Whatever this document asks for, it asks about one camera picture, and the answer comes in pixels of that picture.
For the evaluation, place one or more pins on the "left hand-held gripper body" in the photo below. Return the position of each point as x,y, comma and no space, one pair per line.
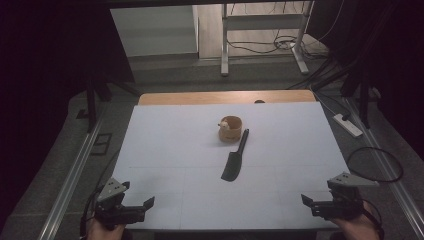
111,208

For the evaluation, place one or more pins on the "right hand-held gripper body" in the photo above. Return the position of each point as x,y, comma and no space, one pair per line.
341,203

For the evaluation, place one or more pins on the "black spatula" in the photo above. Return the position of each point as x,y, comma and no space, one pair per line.
234,160

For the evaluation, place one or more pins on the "person's left hand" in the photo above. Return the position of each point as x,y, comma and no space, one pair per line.
103,232

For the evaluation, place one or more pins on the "person's right hand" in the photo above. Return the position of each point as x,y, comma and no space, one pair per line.
356,228

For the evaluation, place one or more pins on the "white table mat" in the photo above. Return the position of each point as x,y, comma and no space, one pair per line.
186,160

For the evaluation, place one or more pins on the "white power strip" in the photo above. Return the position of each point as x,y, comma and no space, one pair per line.
348,126

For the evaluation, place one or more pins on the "wooden cup with small figure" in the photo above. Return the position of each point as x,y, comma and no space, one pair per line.
230,130

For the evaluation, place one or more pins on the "small dark round object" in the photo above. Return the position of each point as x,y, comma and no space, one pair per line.
259,101

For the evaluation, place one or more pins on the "black tripod stand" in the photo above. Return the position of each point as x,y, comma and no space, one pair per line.
91,100
361,90

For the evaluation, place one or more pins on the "wooden table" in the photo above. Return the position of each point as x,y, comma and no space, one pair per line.
206,97

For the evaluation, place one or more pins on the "dark curtain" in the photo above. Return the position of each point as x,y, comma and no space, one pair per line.
393,50
50,50

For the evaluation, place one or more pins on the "white metal stand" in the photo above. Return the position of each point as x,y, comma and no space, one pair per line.
263,22

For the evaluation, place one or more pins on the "aluminium floor rail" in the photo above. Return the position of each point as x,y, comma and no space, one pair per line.
390,173
71,180

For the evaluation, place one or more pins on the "black rectangular frame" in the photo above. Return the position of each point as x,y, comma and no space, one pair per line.
101,144

